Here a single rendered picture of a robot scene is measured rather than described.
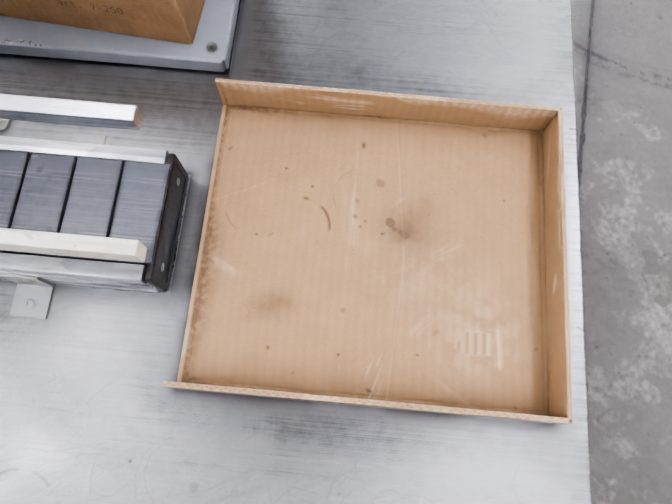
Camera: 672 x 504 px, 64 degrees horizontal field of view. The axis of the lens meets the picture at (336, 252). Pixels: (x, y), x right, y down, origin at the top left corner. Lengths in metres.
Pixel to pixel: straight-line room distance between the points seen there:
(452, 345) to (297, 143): 0.22
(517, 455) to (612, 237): 1.10
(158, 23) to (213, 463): 0.37
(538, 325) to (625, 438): 0.98
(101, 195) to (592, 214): 1.26
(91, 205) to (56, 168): 0.04
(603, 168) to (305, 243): 1.20
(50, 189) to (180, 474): 0.24
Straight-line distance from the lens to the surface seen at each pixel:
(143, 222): 0.44
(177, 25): 0.53
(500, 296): 0.47
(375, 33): 0.57
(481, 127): 0.52
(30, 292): 0.52
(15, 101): 0.42
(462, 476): 0.46
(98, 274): 0.44
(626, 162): 1.61
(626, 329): 1.47
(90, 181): 0.47
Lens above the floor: 1.27
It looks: 74 degrees down
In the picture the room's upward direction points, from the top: 2 degrees clockwise
